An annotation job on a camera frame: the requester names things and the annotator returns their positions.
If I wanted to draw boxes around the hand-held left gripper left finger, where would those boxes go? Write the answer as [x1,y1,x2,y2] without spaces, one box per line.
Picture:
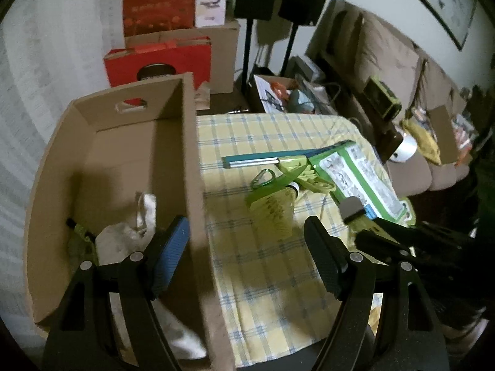
[44,215,190,371]

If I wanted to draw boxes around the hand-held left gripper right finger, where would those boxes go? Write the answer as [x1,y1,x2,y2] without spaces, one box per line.
[303,215,451,371]

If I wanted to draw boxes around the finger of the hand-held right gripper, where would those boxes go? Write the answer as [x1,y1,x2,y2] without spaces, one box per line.
[355,230,420,259]
[340,197,426,238]

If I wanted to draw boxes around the green package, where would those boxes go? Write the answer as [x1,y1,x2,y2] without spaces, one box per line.
[309,140,412,225]

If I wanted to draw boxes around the yellow mesh bag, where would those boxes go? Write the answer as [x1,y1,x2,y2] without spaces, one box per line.
[249,187,298,237]

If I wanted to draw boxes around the green plastic clip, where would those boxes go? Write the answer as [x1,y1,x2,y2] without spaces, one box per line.
[276,155,337,194]

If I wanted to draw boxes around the white cloth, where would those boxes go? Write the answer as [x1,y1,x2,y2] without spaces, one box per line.
[95,192,207,360]

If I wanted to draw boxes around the yellow plaid tablecloth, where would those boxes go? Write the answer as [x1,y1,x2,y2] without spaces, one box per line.
[195,114,416,368]

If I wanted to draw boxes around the white tape roll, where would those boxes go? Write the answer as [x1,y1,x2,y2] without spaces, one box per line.
[389,131,418,163]

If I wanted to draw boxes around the green plastic object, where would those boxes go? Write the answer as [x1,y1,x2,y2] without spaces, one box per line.
[66,218,97,265]

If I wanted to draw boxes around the yellow cloth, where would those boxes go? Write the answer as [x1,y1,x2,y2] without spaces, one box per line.
[400,118,442,165]

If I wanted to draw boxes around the teal stick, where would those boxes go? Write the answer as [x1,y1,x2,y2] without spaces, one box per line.
[222,147,329,168]

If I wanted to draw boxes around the green framed dark case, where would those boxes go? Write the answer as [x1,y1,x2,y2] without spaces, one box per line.
[361,77,401,118]

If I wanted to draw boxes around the brown cardboard piece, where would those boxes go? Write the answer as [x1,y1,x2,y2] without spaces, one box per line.
[427,104,465,163]

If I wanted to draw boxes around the grey blue soft item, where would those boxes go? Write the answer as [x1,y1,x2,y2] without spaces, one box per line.
[288,89,315,113]

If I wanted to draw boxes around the colourful packets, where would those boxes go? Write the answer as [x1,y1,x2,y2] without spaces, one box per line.
[452,112,480,163]

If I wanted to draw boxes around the cardboard box with papers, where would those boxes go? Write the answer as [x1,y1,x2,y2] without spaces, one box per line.
[253,74,306,114]

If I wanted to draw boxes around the grey box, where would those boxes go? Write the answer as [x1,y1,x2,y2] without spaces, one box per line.
[290,55,329,86]

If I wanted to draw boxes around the brown paper bag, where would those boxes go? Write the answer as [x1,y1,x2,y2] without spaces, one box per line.
[193,83,212,111]

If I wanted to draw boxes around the brown sofa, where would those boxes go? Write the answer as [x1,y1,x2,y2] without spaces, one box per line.
[305,0,480,202]

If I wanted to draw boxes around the red bag black oval label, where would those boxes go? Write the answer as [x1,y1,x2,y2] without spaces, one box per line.
[103,38,213,87]

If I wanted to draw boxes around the tall brown cardboard box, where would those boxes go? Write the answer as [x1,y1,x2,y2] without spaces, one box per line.
[124,19,240,95]

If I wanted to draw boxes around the red gift bag gold print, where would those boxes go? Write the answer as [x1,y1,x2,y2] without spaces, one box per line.
[123,0,202,37]

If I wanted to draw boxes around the green strap with carabiner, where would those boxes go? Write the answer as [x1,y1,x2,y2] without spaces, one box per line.
[244,169,300,207]

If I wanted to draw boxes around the framed wall picture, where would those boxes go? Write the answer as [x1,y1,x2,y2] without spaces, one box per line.
[387,0,478,51]

